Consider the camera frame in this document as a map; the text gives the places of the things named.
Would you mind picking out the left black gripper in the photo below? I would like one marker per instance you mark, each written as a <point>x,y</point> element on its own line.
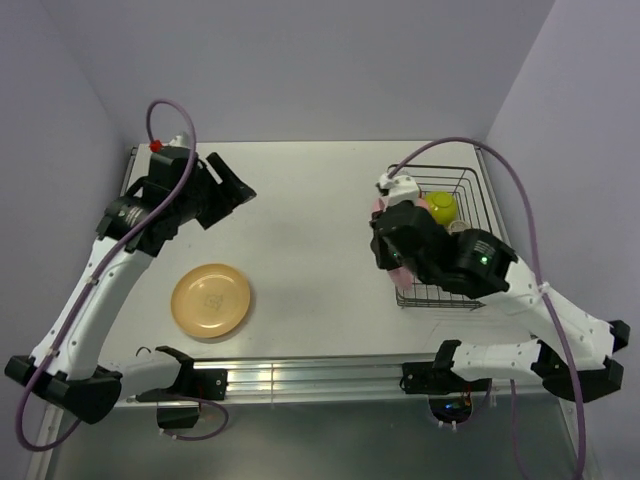
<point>228,194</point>

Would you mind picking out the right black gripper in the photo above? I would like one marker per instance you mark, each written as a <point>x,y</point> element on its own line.
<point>377,244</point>

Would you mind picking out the pink plastic plate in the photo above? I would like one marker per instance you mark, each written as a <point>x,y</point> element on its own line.
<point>386,245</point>

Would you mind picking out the lime green bowl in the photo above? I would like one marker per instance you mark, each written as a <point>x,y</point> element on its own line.
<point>443,207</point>

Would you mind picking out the small grey speckled dish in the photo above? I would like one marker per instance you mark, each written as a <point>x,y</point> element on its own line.
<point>458,226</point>

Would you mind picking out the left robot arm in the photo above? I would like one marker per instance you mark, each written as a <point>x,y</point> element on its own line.
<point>63,369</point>

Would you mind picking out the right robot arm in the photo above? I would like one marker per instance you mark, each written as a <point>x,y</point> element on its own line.
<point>570,352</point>

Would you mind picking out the orange plastic plate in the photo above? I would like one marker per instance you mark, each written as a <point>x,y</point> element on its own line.
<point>210,301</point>

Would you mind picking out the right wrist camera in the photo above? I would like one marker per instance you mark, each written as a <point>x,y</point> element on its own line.
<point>394,190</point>

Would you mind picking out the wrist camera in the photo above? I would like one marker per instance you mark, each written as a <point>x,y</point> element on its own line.
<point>394,190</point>
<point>181,140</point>

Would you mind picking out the black wire dish rack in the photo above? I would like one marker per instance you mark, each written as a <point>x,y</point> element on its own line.
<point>472,211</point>

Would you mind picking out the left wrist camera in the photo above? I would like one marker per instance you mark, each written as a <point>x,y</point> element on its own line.
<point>181,140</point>

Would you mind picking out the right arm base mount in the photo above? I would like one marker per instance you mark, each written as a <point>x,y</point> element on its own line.
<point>423,378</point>

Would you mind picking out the aluminium table rail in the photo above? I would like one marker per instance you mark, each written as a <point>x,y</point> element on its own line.
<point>358,378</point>

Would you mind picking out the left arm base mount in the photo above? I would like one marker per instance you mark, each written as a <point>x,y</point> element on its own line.
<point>181,406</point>

